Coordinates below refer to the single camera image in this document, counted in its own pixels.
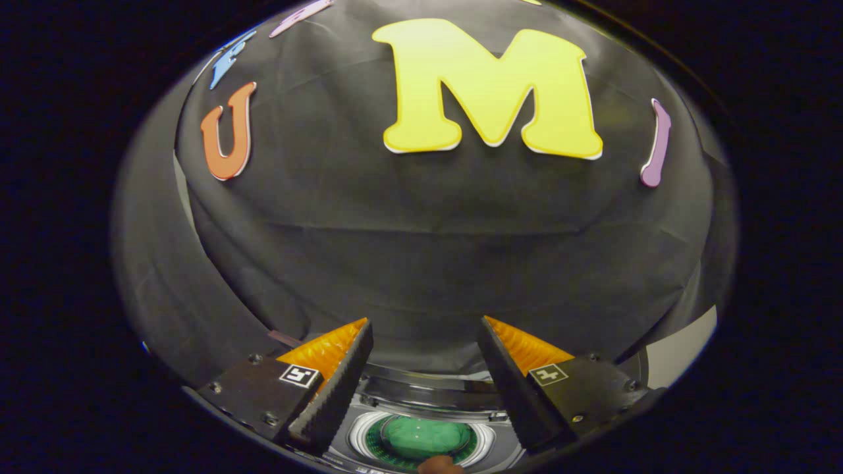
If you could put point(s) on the green polo shirt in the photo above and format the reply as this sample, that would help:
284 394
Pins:
421 436

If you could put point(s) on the black backdrop cloth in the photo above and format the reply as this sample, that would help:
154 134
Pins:
421 230

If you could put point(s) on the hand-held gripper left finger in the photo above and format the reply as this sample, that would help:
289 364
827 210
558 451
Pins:
336 395

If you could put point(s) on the dark grey washing machine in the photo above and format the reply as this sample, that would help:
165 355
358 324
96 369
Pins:
428 398

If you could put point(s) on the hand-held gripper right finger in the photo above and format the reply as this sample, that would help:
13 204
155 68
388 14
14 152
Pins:
514 395

